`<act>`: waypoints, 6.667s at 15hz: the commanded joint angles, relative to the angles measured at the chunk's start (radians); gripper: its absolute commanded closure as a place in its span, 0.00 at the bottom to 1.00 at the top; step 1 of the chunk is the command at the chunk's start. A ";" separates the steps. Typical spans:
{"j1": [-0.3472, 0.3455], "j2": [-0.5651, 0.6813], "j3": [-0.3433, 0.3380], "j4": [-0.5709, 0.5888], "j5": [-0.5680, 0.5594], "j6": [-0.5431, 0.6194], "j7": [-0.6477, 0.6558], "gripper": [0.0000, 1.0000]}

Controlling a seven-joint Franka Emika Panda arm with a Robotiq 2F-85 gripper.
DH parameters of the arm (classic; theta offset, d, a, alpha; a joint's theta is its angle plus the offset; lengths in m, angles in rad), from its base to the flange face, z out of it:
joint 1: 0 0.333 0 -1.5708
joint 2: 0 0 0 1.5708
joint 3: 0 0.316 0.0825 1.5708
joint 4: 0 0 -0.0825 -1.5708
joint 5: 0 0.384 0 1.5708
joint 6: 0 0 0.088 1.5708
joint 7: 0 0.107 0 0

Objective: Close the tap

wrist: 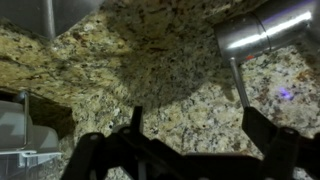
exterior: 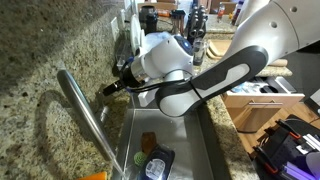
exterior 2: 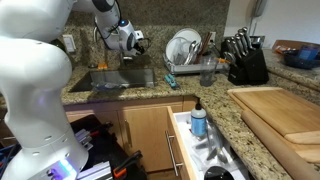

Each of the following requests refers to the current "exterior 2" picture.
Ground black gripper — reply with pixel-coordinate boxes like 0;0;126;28
131;30;151;60

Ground chrome gooseneck faucet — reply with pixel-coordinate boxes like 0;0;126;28
93;25;136;68

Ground stainless steel sink basin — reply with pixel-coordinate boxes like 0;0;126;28
69;68;157;94

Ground small white plate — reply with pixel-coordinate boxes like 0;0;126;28
165;37;191;65

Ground teal scrub brush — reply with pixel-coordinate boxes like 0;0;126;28
163;73;180;90

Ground dishes in sink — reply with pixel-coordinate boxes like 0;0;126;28
91;81;131;92

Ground metal dish rack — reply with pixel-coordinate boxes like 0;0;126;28
162;53;229;75

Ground metal ladle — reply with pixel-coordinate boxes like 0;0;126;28
183;40;201;66

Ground large white plate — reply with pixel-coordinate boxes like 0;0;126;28
172;28;202;51

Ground wooden utensils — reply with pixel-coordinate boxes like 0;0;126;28
194;31;213;64

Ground clear drinking glass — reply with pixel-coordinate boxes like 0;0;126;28
199;55;218;88

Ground blue label soap pump bottle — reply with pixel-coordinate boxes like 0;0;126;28
190;96;208;138

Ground open wooden drawer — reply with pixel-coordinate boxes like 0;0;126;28
165;105;254;180

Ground silver metal brackets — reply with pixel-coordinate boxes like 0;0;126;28
73;129;95;151

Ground orange black clamp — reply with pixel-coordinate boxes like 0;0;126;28
112;150;144;178

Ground metal cutlery piece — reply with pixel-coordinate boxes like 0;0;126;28
205;126;230;164
194;139;212;150

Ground black knife block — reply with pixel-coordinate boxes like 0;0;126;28
227;49;270;86

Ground aluminium extrusion bar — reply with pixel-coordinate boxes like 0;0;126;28
76;161;114;180

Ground black round lid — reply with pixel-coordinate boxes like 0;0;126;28
203;165;235;180

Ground orange packet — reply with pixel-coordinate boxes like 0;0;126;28
273;45;296;55

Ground large wooden cutting board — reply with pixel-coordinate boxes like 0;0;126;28
227;87;320;164

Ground brown wooden tray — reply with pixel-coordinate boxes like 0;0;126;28
271;39;320;56

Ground wooden rolling pin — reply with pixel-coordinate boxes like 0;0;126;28
240;109;320;180

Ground dark blue bowl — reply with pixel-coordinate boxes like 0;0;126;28
282;49;320;70

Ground blue box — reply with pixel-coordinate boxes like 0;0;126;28
297;44;318;62

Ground small light wooden board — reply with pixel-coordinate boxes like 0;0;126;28
283;130;320;146

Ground white wall switch plate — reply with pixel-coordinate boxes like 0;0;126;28
62;34;77;54

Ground steel cabinet door handle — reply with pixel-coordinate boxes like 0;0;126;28
124;119;133;149

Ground wooden cabinet door with handle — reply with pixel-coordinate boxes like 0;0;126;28
116;103;184;174

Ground orange handled utensil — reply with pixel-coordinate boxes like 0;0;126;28
216;57;231;65

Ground steel handled knife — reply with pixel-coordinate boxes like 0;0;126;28
240;26;253;51
233;33;246;57
225;38;241;60
222;51;236;66
236;30;249;54

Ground steel drawer handle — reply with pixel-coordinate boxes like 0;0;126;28
164;130;184;177

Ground blue cable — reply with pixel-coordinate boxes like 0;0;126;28
0;143;19;168

